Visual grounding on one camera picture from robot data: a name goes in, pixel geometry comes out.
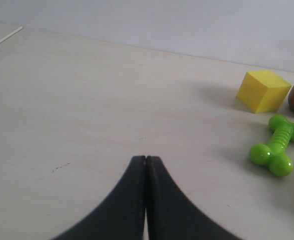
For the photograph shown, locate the yellow foam cube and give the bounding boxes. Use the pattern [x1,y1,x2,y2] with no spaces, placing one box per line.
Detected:
[236,70,291,114]

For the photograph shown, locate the green bone dog toy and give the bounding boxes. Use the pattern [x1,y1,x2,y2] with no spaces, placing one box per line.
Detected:
[249,115,294,177]

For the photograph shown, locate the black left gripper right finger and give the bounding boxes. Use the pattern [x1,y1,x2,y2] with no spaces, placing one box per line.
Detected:
[145,156,239,240]

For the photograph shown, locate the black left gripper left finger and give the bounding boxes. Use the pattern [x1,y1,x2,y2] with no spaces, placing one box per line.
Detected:
[55,155,146,240]

